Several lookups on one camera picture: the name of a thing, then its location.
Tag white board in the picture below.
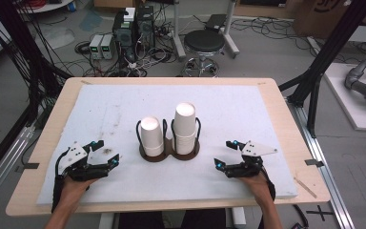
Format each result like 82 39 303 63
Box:
323 62 366 132

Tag white round table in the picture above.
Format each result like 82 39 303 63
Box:
15 0 74 14

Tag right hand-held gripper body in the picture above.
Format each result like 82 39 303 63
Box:
224 140 278 178

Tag black floor cables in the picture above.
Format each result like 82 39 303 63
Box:
231 16 314 51

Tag black round stool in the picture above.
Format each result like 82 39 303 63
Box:
180 29 227 78

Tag black metal frame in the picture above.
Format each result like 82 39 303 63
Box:
278 0 366 138

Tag white table leg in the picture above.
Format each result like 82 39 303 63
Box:
232 207 247 229
98 212 115 229

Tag thin wooden stick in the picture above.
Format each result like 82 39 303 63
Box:
293 177 318 199

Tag white foam mat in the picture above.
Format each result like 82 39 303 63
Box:
36 84 299 206

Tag tangle of floor cables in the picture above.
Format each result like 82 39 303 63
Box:
72 40 174 78

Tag black computer tower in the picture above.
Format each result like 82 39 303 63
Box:
112 7 138 63
135 5 156 50

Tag cardboard box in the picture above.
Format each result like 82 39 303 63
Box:
293 0 366 40

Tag black tape cross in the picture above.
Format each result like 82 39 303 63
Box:
305 204 335 222

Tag black frame with cables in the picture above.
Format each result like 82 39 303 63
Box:
0 0 74 189

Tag wooden table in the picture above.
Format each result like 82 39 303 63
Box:
5 76 332 218

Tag person's left hand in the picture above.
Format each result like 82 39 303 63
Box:
58 176 99 208

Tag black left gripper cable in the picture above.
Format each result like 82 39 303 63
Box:
51 147 71 214

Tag black tape piece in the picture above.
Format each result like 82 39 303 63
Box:
304 158 325 168
14 162 41 174

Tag aluminium rail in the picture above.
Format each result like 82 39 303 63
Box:
286 98 356 229
0 125 37 213

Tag grey power supply unit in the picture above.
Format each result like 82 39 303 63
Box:
100 33 118 60
89 33 105 60

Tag person's dark trousers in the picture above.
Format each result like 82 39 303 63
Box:
117 208 227 229

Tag person's right hand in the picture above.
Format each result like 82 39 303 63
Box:
237 172 274 208

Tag white metal stand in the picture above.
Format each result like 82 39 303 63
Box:
171 0 241 61

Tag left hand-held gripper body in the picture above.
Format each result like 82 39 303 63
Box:
57 143 111 182

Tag black flat box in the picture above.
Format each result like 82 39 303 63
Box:
204 13 229 33

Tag white paper cup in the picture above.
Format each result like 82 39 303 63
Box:
173 102 197 138

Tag brown double cup holder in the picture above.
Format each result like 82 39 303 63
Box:
135 116 202 163

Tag short stack of paper cups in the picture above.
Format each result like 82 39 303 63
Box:
140 115 165 157

